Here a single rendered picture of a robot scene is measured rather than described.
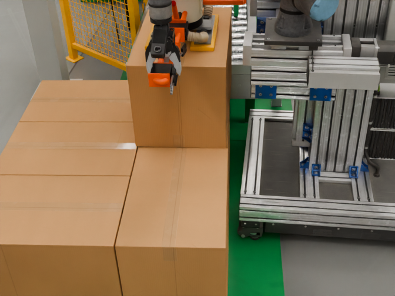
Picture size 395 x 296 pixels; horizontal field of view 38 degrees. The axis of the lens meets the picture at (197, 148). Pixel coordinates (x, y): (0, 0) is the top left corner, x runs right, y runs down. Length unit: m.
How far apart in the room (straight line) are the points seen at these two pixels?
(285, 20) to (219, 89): 0.38
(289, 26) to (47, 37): 2.00
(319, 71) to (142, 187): 0.83
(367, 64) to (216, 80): 0.59
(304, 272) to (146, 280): 0.84
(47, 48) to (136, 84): 1.63
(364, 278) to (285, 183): 0.57
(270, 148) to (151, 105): 0.89
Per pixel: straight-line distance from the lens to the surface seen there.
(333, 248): 2.84
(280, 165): 2.95
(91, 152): 2.53
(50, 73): 4.00
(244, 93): 3.09
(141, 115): 2.44
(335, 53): 2.35
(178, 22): 2.30
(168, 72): 1.93
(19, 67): 4.57
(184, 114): 2.40
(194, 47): 2.39
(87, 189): 2.34
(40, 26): 3.86
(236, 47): 3.32
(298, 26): 2.29
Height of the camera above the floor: 2.02
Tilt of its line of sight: 36 degrees down
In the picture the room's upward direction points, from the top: 2 degrees counter-clockwise
